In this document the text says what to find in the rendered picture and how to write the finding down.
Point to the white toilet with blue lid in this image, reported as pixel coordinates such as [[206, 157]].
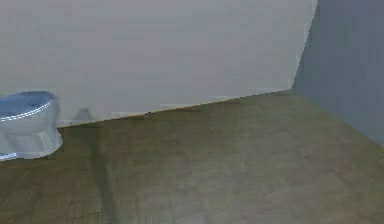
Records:
[[28, 126]]

